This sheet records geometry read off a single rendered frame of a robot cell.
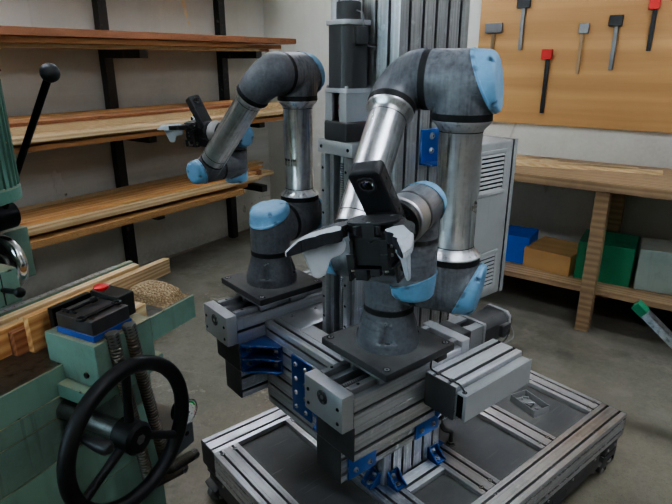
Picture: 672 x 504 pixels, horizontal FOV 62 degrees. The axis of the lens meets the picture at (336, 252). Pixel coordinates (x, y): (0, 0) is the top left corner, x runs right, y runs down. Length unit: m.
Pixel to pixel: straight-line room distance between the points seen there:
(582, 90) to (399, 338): 2.76
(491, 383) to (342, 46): 0.86
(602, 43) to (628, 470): 2.37
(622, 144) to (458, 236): 2.70
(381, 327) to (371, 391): 0.14
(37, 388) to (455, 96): 0.93
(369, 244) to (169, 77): 3.70
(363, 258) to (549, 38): 3.20
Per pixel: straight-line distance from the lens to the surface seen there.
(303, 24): 4.76
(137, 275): 1.48
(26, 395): 1.16
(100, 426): 1.13
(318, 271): 0.72
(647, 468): 2.51
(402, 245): 0.62
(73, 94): 3.92
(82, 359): 1.13
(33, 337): 1.24
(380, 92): 1.10
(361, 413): 1.26
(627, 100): 3.74
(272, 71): 1.54
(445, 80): 1.09
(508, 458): 2.02
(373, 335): 1.26
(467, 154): 1.11
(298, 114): 1.63
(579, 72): 3.79
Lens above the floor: 1.44
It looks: 19 degrees down
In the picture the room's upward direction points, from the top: straight up
